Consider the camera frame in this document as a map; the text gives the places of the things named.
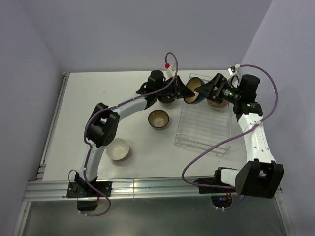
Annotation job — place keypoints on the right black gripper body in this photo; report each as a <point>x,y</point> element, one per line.
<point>230,94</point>

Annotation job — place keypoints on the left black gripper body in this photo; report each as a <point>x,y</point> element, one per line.
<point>171,89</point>

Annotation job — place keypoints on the large tan pink-outside bowl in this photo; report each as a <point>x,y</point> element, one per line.
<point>216,105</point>

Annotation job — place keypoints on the black glossy bowl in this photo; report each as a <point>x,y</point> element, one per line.
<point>166,100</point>

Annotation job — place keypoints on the tan blue-outside bowl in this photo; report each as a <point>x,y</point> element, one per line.
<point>192,84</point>

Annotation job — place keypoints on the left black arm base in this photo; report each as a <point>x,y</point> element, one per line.
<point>87,197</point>

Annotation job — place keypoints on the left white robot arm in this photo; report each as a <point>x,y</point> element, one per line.
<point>102,126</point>

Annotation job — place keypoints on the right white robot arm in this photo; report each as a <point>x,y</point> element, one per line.
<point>261,175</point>

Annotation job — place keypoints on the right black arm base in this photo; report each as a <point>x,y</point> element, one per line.
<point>220,197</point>

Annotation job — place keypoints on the small tan patterned bowl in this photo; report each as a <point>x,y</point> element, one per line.
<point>158,119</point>

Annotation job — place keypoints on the white plain bowl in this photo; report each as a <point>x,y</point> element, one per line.
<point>118,149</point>

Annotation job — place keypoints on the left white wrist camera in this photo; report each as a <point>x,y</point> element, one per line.
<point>171,67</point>

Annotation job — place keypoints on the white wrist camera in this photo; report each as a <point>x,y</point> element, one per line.
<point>234,71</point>
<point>171,67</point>

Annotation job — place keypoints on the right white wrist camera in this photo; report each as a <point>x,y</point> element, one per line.
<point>234,71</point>

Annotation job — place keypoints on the white wire dish rack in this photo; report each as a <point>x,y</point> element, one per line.
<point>201,125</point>

